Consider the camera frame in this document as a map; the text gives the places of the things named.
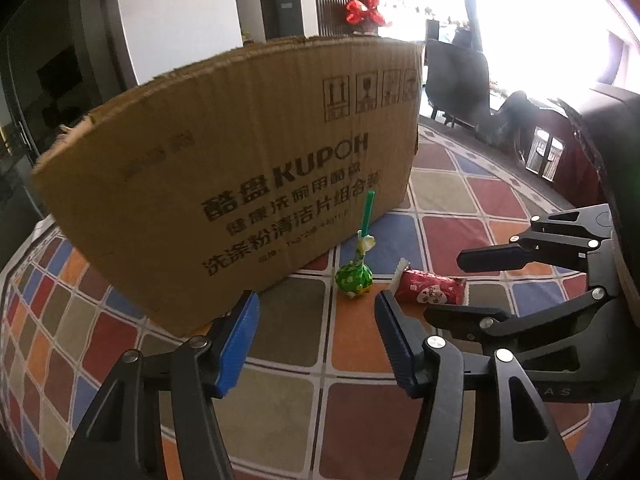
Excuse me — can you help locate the colourful checked tablecloth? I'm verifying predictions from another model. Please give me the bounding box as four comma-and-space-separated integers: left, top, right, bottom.
0, 125, 621, 480

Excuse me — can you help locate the dark interior door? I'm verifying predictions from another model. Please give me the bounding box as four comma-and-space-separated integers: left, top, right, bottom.
270, 0, 307, 41

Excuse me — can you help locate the black framed glass door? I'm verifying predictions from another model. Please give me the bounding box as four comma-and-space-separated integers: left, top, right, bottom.
0, 10, 131, 221

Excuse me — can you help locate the green lollipop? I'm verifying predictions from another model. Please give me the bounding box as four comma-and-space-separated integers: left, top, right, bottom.
335, 190, 376, 298

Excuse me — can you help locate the red packet with white print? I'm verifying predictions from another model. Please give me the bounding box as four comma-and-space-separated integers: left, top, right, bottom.
395, 257, 468, 307

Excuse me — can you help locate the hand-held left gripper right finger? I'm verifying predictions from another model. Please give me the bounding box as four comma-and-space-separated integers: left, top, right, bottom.
374, 289, 581, 480

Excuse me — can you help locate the dark grey chair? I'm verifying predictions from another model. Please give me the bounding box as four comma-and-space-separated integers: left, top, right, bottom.
425, 39, 493, 128

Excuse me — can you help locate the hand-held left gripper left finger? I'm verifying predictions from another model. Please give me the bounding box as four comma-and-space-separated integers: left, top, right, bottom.
56, 289, 261, 480

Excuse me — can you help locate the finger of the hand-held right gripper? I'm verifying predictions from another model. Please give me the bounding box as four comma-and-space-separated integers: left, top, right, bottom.
424, 286, 622, 357
456, 203, 616, 272

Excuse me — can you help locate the brown cardboard box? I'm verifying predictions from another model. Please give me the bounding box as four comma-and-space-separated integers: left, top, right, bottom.
31, 36, 426, 337

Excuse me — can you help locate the red bow decoration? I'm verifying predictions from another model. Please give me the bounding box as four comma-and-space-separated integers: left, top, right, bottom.
346, 0, 393, 28

